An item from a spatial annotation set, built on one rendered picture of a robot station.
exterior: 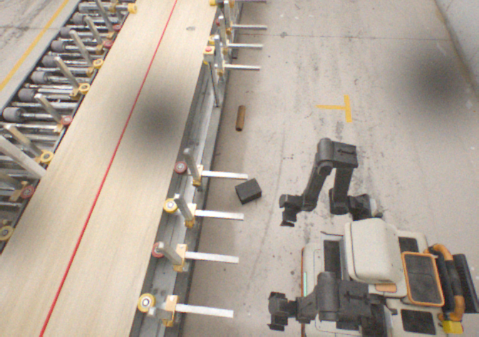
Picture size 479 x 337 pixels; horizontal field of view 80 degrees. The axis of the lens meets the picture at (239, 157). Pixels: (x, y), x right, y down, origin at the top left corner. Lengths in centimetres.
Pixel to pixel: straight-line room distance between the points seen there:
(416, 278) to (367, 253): 59
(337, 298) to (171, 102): 170
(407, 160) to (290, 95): 136
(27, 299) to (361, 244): 157
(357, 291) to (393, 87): 311
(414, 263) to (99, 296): 155
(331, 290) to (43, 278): 146
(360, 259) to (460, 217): 202
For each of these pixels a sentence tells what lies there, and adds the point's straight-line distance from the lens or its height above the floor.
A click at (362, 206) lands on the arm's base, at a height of 123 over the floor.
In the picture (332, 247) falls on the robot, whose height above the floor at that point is 104.
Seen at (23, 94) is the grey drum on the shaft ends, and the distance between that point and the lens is 285.
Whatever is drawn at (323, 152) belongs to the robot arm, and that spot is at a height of 163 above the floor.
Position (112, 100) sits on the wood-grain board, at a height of 90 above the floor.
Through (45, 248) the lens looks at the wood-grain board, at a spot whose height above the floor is 90.
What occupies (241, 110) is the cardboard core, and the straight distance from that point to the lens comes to 309.
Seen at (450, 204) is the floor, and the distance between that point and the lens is 311.
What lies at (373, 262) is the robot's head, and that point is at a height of 137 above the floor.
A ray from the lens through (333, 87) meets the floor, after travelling 353.
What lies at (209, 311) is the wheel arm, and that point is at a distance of 161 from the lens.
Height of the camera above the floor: 241
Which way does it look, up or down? 58 degrees down
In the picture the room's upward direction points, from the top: 5 degrees counter-clockwise
